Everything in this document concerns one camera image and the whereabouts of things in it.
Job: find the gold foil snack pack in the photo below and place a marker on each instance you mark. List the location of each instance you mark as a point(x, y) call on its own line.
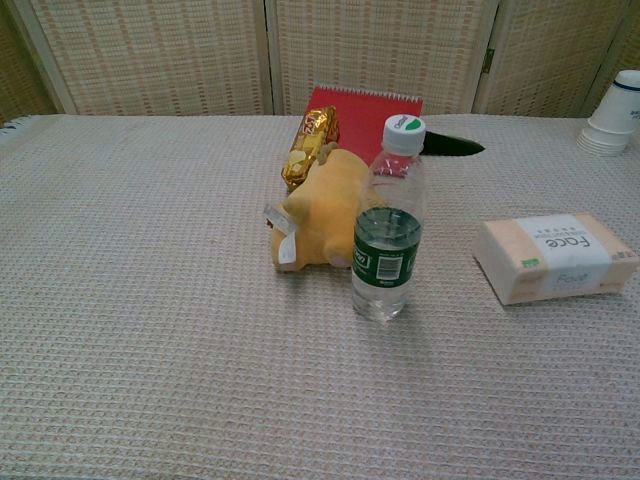
point(310, 145)

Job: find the red spiral notebook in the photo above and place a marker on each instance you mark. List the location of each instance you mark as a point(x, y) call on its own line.
point(365, 120)

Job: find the clear water bottle green label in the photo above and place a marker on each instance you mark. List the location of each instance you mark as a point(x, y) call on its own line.
point(385, 260)

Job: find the woven folding screen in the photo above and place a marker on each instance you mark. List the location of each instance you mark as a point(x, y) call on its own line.
point(150, 50)

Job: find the orange plush toy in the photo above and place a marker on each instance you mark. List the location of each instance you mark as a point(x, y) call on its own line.
point(325, 210)

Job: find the brass screen hinge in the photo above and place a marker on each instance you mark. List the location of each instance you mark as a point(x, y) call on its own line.
point(488, 60)

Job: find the stack of white paper cups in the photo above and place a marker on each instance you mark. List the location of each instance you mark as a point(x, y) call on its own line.
point(612, 115)

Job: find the white Face tissue pack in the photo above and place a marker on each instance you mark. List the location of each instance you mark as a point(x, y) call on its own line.
point(550, 260)

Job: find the black pointed blade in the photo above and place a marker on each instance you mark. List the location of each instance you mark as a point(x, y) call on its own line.
point(450, 145)

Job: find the beige woven tablecloth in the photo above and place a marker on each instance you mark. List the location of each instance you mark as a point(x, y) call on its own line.
point(150, 300)

